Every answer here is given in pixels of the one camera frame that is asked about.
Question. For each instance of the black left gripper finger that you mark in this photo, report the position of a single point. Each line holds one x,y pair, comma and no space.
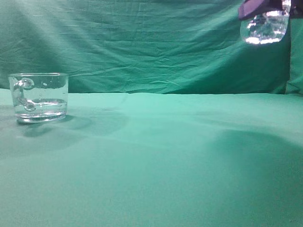
251,8

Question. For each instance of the clear plastic water bottle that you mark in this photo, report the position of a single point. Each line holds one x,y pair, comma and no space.
266,28

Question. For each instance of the green backdrop cloth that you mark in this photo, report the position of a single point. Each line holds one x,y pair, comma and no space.
153,46

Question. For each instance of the green table cloth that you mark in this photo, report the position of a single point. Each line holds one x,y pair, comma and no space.
149,160

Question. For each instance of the clear glass mug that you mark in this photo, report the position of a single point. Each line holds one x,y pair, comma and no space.
39,97

